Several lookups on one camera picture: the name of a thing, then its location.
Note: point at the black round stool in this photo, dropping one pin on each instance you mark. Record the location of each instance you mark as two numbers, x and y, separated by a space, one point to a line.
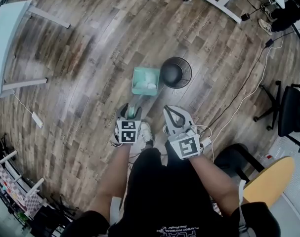
235 157

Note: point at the rack with checkered cloth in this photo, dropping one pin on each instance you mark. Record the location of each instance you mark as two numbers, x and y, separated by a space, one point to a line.
13 189

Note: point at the person's right forearm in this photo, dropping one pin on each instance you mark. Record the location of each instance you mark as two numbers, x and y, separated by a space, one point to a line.
214 181

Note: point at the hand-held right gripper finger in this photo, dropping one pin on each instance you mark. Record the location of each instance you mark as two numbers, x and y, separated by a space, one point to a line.
183 117
168 120

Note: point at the white paper waste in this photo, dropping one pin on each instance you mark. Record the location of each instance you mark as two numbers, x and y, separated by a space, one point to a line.
146 82

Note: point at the person's left forearm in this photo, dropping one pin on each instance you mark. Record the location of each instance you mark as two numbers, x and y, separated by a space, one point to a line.
110 179

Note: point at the black power adapter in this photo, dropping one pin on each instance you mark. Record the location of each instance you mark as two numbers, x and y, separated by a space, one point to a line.
269 43
245 17

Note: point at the teal dustpan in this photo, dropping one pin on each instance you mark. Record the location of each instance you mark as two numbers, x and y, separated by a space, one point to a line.
146 83

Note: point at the person's white left shoe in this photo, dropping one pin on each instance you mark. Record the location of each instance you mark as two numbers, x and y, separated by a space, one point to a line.
146 133

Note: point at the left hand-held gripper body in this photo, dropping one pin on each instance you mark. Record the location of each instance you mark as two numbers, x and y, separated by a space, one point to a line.
128 132

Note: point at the person's black clothing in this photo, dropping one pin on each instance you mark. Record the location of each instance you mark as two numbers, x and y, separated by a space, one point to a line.
169 196

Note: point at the black office chair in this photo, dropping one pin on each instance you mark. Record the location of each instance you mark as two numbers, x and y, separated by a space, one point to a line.
291 110

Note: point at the black mesh trash can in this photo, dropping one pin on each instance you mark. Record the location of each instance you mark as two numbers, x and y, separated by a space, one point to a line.
175 73

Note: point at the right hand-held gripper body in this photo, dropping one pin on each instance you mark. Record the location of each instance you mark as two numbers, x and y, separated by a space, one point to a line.
186 144

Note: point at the large white desk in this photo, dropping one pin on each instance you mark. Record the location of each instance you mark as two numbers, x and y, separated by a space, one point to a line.
6 41

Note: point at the small white power strip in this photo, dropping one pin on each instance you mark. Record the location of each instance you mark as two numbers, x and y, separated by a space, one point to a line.
206 142

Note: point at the yellow round table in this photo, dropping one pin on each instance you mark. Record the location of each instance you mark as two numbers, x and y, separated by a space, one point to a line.
270 181

